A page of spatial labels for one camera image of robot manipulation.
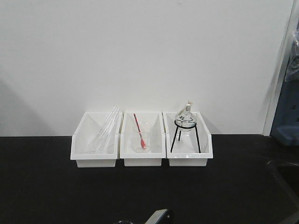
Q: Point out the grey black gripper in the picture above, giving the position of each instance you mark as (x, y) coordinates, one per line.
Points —
(163, 216)

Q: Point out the clear glass beaker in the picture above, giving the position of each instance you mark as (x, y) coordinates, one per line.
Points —
(145, 130)

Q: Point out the right white storage bin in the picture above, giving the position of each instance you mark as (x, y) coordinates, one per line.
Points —
(185, 152)

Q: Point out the white storage bin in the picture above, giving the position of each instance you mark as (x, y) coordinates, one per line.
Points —
(87, 129)
(157, 140)
(185, 152)

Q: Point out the red stirring spoon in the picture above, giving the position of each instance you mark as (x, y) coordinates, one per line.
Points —
(139, 130)

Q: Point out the middle white storage bin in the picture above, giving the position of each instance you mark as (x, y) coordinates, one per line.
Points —
(157, 140)

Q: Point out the glass alcohol lamp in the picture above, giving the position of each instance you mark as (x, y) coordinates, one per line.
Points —
(185, 120)

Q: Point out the small glass funnel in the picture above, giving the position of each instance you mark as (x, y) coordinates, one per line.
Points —
(91, 147)

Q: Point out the left white storage bin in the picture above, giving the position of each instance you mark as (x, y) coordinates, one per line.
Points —
(87, 129)

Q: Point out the black sink basin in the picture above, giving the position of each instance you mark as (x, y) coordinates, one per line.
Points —
(286, 173)

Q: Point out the blue grey equipment at right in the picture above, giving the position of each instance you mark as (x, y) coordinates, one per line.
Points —
(285, 126)

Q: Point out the black wire tripod stand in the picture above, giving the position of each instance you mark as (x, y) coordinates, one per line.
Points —
(176, 137)

